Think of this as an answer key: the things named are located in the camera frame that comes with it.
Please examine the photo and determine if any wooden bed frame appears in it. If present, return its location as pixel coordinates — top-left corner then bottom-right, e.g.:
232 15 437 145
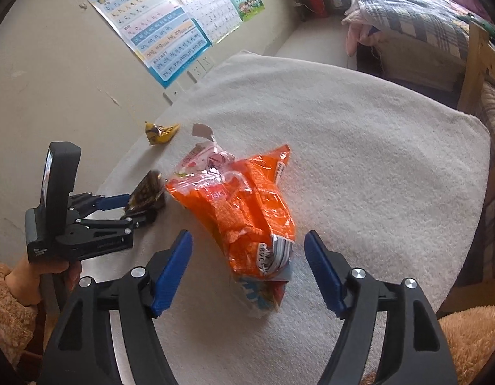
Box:
458 20 495 113

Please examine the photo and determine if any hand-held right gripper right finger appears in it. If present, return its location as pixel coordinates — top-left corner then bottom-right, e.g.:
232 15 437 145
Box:
304 230 460 385

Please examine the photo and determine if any white chart wall poster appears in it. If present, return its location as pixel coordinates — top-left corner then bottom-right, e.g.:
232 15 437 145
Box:
159 0 243 46

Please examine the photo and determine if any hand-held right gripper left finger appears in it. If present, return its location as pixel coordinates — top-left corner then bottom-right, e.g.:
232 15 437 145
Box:
42 230 194 385

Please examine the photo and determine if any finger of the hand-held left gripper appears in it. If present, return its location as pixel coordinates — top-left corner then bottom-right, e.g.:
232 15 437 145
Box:
77 209 158 232
69 193 132 214

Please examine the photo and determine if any dark brown wrapper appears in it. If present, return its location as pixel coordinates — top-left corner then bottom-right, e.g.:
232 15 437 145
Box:
124 170 166 215

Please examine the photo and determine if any plaid bed blanket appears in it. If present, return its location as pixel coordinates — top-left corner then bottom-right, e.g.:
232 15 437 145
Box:
349 0 492 55

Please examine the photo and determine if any person's right forearm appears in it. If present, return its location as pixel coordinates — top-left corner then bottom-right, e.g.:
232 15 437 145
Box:
438 305 495 385

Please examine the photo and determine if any blue-bordered wall poster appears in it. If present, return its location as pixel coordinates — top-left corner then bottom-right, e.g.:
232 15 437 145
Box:
88 0 212 89

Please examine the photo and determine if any person's left forearm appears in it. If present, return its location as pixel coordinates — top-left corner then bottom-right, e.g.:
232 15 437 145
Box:
0 260 40 370

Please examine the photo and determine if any crumpled yellow wrapper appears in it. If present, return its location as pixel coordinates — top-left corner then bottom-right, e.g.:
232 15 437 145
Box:
144 120 181 145

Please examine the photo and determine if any orange snack bag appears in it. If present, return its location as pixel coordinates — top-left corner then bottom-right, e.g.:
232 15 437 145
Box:
165 143 297 319

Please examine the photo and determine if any pink hanging cloth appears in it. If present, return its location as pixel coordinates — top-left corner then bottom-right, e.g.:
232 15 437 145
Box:
341 12 382 57

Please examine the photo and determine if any torn white paper scrap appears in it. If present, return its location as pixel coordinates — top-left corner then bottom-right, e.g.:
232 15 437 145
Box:
191 123 216 145

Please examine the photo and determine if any person's left hand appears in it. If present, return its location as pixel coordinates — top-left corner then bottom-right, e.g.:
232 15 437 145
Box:
5 257 83 306

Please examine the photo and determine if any checked quilt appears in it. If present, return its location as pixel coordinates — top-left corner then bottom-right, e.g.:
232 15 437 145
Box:
474 80 495 279

